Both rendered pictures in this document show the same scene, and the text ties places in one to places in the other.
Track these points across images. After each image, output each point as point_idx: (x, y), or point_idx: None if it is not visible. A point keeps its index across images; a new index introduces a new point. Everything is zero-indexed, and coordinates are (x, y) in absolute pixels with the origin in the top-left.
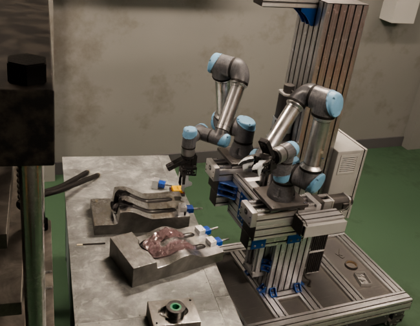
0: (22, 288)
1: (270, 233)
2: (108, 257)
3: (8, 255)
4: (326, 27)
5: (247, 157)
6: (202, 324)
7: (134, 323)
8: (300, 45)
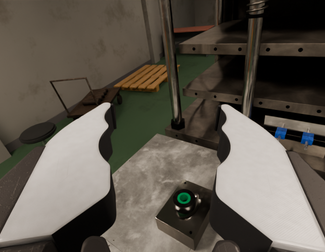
0: (198, 52)
1: None
2: None
3: (225, 41)
4: None
5: (286, 170)
6: (165, 243)
7: (211, 189)
8: None
